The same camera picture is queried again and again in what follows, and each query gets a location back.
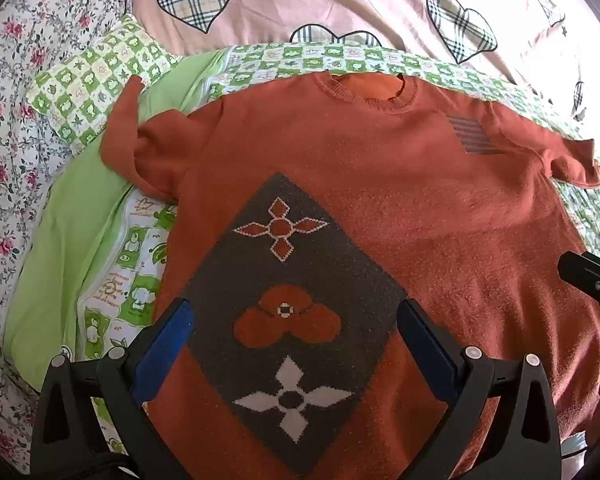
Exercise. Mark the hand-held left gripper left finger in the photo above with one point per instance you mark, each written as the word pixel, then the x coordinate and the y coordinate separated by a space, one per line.
pixel 167 340

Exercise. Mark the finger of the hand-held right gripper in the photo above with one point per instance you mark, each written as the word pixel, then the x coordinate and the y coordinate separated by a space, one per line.
pixel 592 277

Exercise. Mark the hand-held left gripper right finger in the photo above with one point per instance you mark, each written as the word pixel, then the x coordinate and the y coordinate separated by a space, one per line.
pixel 425 345

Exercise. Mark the orange knit sweater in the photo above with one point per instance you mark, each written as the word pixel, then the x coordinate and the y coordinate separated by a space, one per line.
pixel 380 185

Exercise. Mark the green checkered blanket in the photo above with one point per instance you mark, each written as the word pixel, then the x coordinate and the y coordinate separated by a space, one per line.
pixel 70 220

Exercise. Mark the floral bed sheet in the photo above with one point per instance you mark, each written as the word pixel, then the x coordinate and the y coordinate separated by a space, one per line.
pixel 15 125

